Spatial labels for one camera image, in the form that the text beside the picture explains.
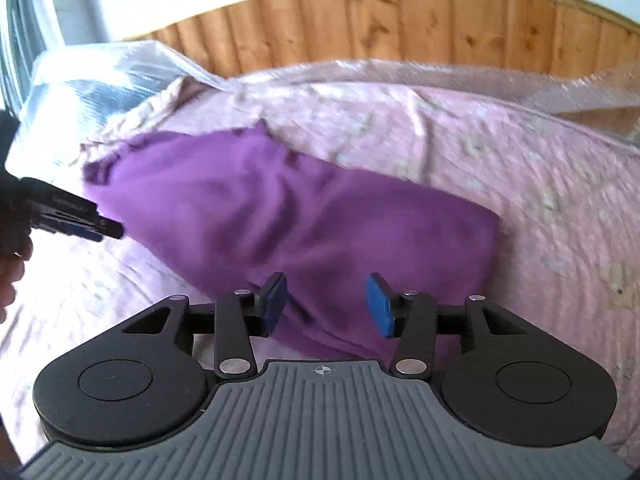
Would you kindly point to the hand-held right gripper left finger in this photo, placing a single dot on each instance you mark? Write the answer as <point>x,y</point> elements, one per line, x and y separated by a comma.
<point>275,305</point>

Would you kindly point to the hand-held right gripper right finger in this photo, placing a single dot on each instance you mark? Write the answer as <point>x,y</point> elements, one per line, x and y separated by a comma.
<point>380,307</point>

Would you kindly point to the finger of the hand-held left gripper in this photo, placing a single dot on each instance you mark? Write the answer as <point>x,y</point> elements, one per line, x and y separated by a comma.
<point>70,227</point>
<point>75,205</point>

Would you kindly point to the purple garment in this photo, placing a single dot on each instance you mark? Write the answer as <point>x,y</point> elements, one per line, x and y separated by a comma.
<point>260,210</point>

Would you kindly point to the person's left hand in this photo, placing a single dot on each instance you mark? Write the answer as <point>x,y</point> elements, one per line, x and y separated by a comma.
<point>12,275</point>

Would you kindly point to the clear bubble wrap sheet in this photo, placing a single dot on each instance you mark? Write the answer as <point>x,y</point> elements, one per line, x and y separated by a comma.
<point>75,95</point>

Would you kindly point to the pink bear-print blanket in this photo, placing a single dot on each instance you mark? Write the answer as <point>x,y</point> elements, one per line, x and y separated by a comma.
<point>525,200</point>

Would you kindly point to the wooden headboard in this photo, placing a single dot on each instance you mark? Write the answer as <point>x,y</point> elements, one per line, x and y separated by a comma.
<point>400,20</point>

